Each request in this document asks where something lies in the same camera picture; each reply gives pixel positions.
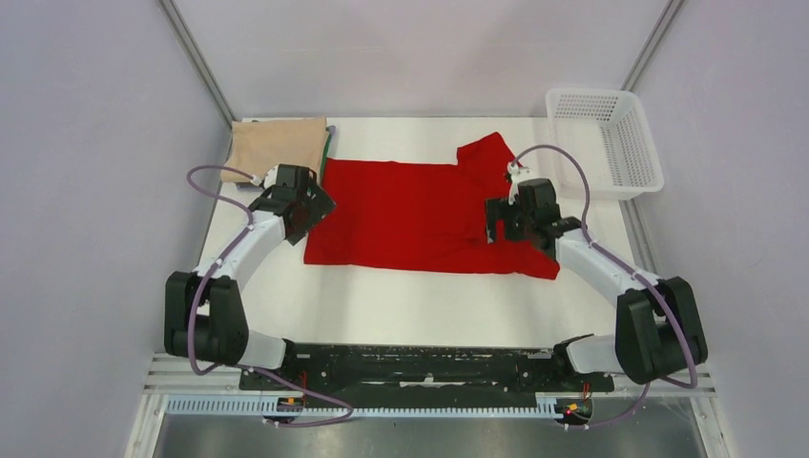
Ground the purple cable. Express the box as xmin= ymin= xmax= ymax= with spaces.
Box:
xmin=508 ymin=144 xmax=699 ymax=431
xmin=185 ymin=165 xmax=354 ymax=429

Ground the white slotted cable duct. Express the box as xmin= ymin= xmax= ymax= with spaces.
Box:
xmin=166 ymin=395 xmax=567 ymax=420

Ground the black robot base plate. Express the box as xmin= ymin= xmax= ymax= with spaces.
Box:
xmin=277 ymin=343 xmax=614 ymax=409

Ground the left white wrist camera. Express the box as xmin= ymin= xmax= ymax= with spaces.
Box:
xmin=250 ymin=165 xmax=280 ymax=189

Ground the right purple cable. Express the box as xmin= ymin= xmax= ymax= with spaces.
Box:
xmin=508 ymin=144 xmax=699 ymax=431

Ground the right aluminium frame post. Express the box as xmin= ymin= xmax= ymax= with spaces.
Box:
xmin=621 ymin=0 xmax=687 ymax=92

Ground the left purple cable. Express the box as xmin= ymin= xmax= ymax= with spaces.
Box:
xmin=185 ymin=165 xmax=354 ymax=429

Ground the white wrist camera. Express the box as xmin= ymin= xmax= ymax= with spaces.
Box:
xmin=250 ymin=165 xmax=280 ymax=189
xmin=507 ymin=161 xmax=540 ymax=205

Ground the red t shirt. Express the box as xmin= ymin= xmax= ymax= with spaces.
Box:
xmin=303 ymin=132 xmax=560 ymax=280

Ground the green folded t shirt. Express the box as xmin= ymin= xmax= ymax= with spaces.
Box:
xmin=319 ymin=125 xmax=336 ymax=183

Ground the white plastic laundry basket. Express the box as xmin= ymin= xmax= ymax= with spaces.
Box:
xmin=546 ymin=88 xmax=664 ymax=201

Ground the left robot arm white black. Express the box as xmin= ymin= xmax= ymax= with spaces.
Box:
xmin=163 ymin=164 xmax=336 ymax=389

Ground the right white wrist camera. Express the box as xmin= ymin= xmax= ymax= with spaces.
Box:
xmin=507 ymin=161 xmax=540 ymax=205

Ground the beige folded t shirt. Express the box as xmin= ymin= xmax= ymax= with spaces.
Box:
xmin=225 ymin=117 xmax=329 ymax=177

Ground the aluminium frame post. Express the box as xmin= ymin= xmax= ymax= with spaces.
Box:
xmin=621 ymin=0 xmax=687 ymax=92
xmin=157 ymin=0 xmax=237 ymax=129

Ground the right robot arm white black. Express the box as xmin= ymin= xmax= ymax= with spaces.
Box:
xmin=485 ymin=178 xmax=708 ymax=389

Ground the left aluminium frame post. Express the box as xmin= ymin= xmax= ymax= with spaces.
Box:
xmin=157 ymin=0 xmax=237 ymax=129

